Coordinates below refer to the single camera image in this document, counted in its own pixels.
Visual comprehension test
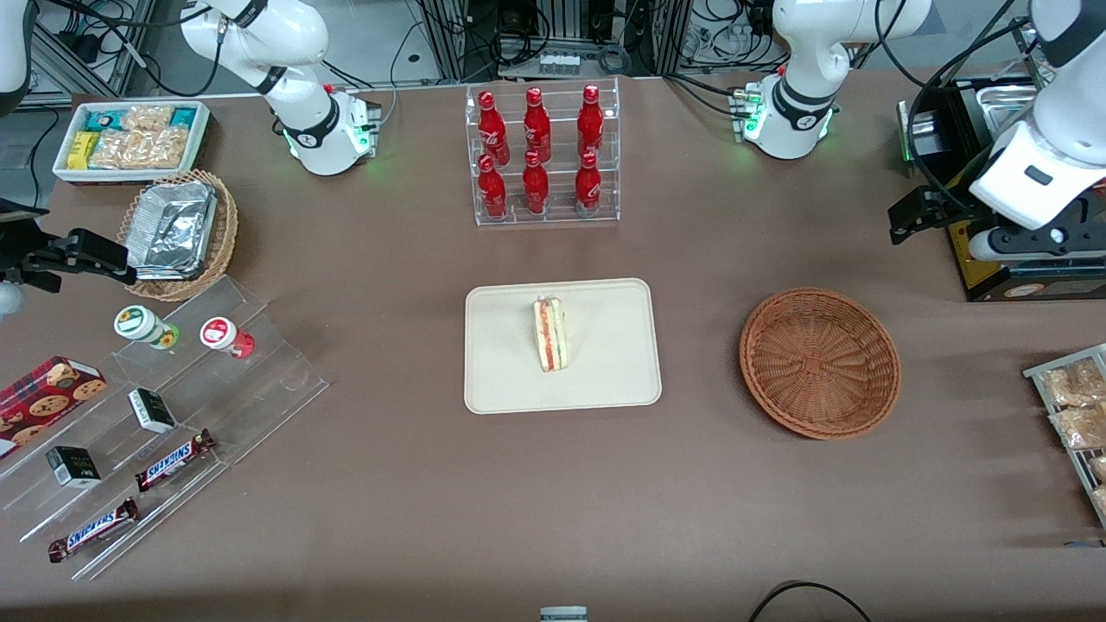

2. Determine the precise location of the large clear cracker bag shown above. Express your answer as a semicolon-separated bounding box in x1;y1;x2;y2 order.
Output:
91;128;191;169

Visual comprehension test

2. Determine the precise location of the light wicker basket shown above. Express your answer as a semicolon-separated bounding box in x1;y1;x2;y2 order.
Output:
117;170;238;301

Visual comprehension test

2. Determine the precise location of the red cola bottle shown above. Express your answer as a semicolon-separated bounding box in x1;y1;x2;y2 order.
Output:
477;90;511;165
523;150;550;215
523;86;552;163
577;84;604;158
575;151;602;215
478;154;508;219

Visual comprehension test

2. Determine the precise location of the grey snack tray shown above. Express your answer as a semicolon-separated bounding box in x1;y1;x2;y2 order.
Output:
1024;344;1106;528

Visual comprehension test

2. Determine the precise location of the Snickers chocolate bar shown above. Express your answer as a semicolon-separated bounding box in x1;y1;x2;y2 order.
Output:
48;498;139;562
136;429;215;492

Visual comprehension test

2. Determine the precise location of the red lid cup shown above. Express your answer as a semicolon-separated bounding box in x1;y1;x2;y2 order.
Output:
200;317;256;359

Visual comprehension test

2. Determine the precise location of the small dark box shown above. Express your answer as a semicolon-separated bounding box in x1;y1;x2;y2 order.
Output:
128;389;176;433
46;447;102;489

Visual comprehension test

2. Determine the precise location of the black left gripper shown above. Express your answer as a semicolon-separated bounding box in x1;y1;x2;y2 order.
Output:
890;186;1106;258

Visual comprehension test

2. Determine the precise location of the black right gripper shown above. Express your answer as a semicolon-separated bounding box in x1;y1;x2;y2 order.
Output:
0;200;137;293

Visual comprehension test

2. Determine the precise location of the round brown wicker basket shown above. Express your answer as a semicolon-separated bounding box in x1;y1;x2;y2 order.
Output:
740;288;902;440

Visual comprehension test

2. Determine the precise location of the black heat sealer machine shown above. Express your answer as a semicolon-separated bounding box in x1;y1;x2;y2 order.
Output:
899;76;1106;303

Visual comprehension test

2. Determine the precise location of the cream plastic tray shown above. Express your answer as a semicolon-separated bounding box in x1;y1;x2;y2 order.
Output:
465;278;663;416

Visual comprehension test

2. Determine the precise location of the black looped cable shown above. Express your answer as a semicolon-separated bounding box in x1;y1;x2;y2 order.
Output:
747;581;874;622

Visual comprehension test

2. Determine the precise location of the green lid cup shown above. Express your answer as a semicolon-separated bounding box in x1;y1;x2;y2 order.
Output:
114;305;181;349

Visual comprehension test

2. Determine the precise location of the triangle sandwich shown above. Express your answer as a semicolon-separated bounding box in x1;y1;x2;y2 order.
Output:
533;296;569;372

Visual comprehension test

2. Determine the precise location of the clear acrylic bottle rack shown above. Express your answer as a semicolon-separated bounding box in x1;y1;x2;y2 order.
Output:
467;78;621;227

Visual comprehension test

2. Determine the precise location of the clear acrylic stepped stand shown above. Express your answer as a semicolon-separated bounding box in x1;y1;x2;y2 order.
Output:
0;276;329;580

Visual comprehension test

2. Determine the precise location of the white snack bin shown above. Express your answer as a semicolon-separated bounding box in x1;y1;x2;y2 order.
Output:
52;101;213;187

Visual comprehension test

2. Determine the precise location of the aluminium foil tray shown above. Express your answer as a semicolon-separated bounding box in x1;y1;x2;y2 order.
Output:
130;181;217;279

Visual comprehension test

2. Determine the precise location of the red cookie box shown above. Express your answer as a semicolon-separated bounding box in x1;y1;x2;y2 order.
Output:
0;356;109;459

